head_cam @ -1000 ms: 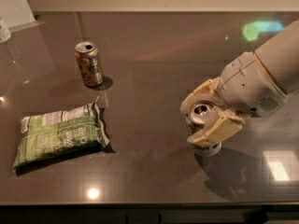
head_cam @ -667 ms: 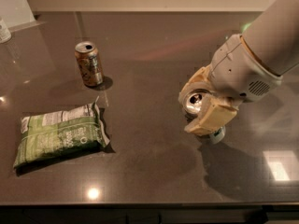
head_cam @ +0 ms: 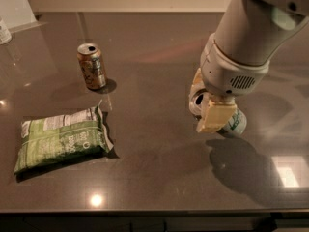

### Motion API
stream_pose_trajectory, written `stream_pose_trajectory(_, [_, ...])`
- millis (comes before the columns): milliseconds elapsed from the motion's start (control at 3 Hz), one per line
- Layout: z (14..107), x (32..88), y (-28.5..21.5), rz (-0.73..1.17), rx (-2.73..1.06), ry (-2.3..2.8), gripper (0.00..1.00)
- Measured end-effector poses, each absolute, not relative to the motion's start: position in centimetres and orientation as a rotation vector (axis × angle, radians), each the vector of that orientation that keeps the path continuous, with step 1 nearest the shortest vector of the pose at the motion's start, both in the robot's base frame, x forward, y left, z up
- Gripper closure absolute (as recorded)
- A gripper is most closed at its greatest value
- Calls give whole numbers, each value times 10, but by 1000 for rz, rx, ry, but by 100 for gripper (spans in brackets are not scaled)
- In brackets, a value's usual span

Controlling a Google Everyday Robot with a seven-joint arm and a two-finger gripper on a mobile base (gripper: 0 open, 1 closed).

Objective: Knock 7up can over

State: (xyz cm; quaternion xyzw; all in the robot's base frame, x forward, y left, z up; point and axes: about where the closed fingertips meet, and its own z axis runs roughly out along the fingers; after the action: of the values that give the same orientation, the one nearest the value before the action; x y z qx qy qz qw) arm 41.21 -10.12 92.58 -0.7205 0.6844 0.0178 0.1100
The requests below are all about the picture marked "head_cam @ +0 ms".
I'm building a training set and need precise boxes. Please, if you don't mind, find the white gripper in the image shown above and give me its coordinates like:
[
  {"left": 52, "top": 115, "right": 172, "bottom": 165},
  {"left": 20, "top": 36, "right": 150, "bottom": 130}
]
[{"left": 190, "top": 34, "right": 269, "bottom": 133}]

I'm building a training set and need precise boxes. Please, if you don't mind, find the silver green 7up can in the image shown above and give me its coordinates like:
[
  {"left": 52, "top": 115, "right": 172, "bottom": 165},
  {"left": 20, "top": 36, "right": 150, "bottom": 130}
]
[{"left": 188, "top": 88, "right": 247, "bottom": 137}]

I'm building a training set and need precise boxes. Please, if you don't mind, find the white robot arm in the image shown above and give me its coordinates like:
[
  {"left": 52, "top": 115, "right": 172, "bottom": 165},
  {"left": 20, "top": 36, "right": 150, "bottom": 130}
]
[{"left": 189, "top": 0, "right": 309, "bottom": 133}]

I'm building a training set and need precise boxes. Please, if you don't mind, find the orange soda can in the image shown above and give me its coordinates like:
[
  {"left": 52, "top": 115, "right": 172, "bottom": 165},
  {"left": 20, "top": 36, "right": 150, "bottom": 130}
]
[{"left": 77, "top": 43, "right": 107, "bottom": 90}]

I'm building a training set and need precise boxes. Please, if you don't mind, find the green chip bag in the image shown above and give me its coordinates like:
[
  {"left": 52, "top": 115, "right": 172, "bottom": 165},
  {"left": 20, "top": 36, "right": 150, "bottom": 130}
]
[{"left": 14, "top": 104, "right": 113, "bottom": 175}]

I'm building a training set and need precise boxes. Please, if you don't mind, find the white bottle at left edge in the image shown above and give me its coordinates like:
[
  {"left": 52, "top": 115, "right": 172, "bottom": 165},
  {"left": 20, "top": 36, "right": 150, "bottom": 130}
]
[{"left": 0, "top": 17, "right": 12, "bottom": 44}]

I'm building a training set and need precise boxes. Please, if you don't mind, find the white board leaning on wall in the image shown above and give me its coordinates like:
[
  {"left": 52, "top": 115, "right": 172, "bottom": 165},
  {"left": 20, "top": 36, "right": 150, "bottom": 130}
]
[{"left": 0, "top": 0, "right": 45, "bottom": 34}]

